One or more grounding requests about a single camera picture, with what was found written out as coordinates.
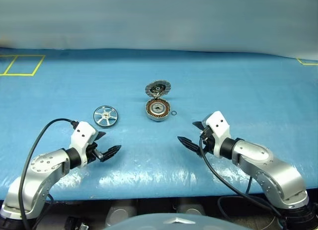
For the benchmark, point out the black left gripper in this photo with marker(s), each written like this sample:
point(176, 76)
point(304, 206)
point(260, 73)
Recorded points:
point(91, 150)

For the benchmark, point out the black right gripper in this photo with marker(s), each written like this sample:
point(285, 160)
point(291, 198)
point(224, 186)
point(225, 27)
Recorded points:
point(208, 140)

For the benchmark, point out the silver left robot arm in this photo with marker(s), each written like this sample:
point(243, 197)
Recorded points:
point(39, 170)

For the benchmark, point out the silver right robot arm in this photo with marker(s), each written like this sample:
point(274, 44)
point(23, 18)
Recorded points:
point(270, 173)

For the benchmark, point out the silver spoked motor rotor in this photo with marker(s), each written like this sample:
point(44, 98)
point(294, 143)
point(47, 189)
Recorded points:
point(105, 114)

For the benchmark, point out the motor stator with copper windings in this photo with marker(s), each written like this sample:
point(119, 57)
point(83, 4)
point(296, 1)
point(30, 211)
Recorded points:
point(151, 111)

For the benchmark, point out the blue plastic table cover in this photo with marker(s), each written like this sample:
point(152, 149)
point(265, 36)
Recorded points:
point(223, 91)

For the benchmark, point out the grey rounded housing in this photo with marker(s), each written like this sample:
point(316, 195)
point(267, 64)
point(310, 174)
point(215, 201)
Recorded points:
point(191, 210)
point(120, 215)

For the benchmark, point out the grey robot torso with logo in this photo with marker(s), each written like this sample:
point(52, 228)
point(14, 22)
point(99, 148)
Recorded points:
point(171, 222)

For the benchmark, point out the white backdrop sheet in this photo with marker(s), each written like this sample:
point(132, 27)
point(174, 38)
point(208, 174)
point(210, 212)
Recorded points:
point(159, 19)

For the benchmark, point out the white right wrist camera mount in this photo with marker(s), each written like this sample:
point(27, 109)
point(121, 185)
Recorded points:
point(218, 123)

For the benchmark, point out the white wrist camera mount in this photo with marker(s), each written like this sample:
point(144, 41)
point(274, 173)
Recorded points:
point(218, 123)
point(82, 130)

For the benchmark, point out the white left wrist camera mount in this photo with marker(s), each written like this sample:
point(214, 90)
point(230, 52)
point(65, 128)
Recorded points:
point(82, 130)

